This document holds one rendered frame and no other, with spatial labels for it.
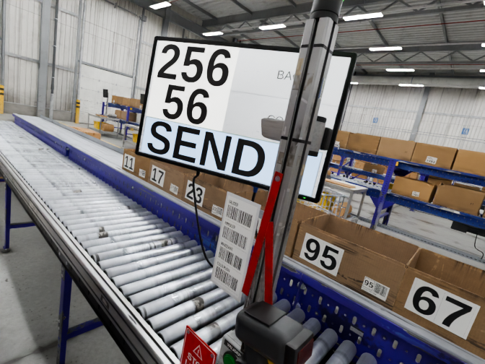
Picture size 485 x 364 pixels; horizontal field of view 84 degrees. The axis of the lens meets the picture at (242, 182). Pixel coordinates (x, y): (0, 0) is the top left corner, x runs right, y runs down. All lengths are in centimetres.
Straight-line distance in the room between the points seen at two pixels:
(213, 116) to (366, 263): 73
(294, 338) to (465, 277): 95
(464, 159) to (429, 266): 428
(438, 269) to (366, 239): 27
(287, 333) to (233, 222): 21
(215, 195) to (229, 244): 90
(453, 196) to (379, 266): 427
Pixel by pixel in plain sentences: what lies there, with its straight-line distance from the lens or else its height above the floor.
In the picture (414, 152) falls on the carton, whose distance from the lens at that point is 559.
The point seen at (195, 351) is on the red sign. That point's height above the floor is 88.
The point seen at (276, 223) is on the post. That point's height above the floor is 122.
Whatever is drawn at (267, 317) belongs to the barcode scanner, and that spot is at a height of 109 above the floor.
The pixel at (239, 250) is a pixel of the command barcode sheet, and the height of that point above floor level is 114.
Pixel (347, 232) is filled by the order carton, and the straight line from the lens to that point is 137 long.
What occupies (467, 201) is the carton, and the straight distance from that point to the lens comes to 526.
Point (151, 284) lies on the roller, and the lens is 114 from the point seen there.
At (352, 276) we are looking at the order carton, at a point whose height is 93.
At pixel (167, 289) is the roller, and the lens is 111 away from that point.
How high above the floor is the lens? 137
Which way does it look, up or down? 11 degrees down
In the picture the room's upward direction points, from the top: 11 degrees clockwise
